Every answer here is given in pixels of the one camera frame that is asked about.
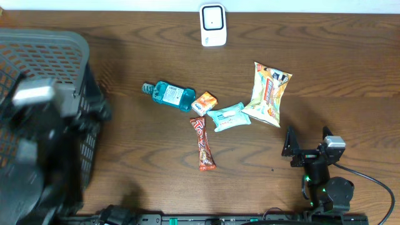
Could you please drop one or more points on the grey plastic shopping basket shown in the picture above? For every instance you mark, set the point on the grey plastic shopping basket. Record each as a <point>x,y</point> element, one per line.
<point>59,55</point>

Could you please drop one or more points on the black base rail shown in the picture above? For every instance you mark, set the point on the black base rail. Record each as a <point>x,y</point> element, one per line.
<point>274,218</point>

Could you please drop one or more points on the cream snack bag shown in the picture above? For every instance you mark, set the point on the cream snack bag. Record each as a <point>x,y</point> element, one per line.
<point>269,87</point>

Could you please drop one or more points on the white barcode scanner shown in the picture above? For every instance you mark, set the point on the white barcode scanner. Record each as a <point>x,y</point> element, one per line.
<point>213,25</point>

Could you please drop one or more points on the small orange snack box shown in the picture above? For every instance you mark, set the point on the small orange snack box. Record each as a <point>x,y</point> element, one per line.
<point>204,103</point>

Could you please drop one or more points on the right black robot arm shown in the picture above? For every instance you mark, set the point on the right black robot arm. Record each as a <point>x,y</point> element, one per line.
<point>327,194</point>

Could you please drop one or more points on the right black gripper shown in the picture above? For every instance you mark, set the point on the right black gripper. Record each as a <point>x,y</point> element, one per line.
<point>305,155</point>

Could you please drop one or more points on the orange chocolate bar wrapper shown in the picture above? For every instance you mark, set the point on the orange chocolate bar wrapper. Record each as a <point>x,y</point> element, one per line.
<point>206,161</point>

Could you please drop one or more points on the teal wet wipes pack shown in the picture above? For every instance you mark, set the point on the teal wet wipes pack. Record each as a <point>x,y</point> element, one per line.
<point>229,117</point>

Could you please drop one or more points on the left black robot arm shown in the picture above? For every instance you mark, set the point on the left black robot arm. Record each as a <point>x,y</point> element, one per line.
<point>43,185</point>

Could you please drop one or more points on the blue mouthwash bottle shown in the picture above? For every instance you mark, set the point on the blue mouthwash bottle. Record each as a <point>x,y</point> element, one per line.
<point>168,94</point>

